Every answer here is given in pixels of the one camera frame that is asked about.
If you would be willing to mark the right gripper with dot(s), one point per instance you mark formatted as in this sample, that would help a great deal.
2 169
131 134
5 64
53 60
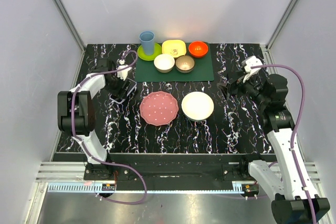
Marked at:
238 83

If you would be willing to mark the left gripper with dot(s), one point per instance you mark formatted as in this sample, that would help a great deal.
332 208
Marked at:
121 87

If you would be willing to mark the phone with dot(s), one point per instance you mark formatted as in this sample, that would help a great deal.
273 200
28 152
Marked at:
120 90

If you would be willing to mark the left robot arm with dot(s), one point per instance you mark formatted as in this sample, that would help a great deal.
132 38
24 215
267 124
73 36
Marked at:
75 110

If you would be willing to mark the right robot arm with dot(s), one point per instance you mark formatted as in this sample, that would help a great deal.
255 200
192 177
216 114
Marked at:
293 196

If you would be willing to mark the dark green mat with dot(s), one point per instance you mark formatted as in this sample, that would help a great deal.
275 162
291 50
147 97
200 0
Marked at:
145 71

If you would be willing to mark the pink dotted plate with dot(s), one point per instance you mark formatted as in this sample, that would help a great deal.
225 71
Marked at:
159 108

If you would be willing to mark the large white bowl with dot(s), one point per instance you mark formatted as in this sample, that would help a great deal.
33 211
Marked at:
197 106

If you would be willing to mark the orange red bowl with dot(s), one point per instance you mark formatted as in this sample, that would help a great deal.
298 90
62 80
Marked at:
198 49

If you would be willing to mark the cream small bowl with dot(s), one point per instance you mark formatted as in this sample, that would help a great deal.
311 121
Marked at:
164 63

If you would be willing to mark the brown small bowl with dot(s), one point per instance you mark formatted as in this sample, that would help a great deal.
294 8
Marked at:
185 64

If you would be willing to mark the lime green saucer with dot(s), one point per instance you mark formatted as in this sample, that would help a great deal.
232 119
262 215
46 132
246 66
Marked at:
143 56

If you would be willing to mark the blue plastic cup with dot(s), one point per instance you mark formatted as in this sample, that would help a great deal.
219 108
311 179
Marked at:
147 41

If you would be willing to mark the yellow square dish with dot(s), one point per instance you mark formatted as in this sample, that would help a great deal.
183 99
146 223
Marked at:
174 47

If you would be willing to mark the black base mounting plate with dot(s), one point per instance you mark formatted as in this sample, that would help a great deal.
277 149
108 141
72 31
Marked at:
215 166

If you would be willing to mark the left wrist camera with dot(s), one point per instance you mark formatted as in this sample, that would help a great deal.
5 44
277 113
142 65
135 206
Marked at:
123 69

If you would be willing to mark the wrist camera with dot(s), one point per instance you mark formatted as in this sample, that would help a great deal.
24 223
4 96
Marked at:
123 69
251 67

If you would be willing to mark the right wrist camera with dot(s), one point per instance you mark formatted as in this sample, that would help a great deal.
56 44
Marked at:
251 67

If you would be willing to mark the right aluminium frame post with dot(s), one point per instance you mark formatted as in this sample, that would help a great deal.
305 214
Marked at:
289 9

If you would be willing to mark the aluminium frame post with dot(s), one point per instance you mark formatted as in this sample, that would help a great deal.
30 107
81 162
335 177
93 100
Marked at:
289 9
70 25

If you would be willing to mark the aluminium front rail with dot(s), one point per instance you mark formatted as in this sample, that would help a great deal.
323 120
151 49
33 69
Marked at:
69 176

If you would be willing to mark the left aluminium frame post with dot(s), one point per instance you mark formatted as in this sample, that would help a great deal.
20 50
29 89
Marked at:
70 25

